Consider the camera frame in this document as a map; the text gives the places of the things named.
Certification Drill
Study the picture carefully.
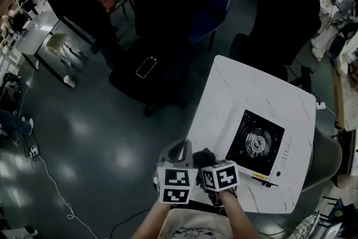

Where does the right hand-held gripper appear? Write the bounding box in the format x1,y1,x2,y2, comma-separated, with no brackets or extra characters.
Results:
200,159,241,193

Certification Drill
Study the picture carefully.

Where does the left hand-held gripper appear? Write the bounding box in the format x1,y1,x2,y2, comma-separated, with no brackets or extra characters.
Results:
155,139,199,205

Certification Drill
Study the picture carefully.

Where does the dark blue cloth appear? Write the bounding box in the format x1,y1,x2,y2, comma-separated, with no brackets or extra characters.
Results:
192,147,218,170

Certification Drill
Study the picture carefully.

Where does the white portable gas stove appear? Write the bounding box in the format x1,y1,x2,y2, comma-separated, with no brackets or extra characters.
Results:
222,108,294,188

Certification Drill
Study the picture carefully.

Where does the person's left forearm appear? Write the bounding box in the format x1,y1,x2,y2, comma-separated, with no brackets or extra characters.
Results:
131,201,171,239

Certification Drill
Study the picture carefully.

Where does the person's right forearm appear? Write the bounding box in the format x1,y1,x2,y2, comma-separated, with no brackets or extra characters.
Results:
218,189,260,239

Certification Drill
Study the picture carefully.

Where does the person's white printed shirt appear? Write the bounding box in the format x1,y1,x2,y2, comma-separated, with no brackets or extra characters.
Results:
161,208,234,239

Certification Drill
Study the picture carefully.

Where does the black smartphone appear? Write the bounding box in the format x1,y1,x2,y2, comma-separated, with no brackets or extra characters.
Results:
135,56,158,79

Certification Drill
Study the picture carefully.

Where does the grey shell chair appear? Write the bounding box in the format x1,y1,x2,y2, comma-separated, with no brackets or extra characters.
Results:
302,125,343,194

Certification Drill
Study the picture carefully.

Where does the white paper cup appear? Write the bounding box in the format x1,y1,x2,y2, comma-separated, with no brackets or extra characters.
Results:
63,74,77,88

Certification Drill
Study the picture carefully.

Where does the blue shell chair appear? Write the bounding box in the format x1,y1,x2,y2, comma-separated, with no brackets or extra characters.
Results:
189,0,233,54

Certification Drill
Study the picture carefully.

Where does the white floor cushion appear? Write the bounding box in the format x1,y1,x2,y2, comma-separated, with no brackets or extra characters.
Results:
310,26,339,62

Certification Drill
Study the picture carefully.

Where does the beige plastic stool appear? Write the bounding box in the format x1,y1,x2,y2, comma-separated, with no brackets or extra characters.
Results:
46,32,84,65

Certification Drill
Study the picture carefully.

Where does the black mesh office chair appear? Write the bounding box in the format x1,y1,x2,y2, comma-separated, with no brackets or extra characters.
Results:
229,0,322,93

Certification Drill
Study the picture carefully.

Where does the grey round-faced appliance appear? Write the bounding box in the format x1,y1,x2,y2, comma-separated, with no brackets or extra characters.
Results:
326,32,347,61

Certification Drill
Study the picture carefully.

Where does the grey marble table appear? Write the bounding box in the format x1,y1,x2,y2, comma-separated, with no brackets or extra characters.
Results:
15,10,70,87

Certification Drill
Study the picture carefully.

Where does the black floor cable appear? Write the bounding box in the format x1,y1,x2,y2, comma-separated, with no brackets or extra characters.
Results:
109,208,152,239

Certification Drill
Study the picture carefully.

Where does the white floor cable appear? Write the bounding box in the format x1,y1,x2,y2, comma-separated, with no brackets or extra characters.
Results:
36,155,98,239

